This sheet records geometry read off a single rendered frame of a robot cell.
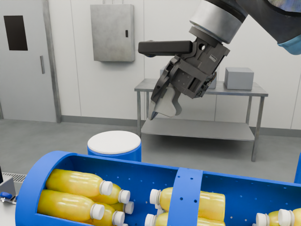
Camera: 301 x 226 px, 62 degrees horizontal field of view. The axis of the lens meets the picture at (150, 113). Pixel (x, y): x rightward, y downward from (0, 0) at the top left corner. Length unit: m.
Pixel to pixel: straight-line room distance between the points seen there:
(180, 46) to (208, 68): 0.07
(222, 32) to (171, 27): 3.45
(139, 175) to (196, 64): 0.48
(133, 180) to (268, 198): 0.42
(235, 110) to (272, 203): 3.33
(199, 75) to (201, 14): 0.11
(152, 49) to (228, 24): 0.15
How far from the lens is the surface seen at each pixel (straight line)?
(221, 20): 0.48
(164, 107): 0.52
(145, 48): 0.53
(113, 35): 3.88
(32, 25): 4.67
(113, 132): 1.44
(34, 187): 0.75
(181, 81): 0.50
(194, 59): 0.50
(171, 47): 0.51
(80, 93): 4.47
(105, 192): 0.76
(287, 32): 0.34
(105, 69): 4.21
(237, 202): 0.86
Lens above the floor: 1.59
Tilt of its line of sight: 18 degrees down
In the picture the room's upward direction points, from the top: straight up
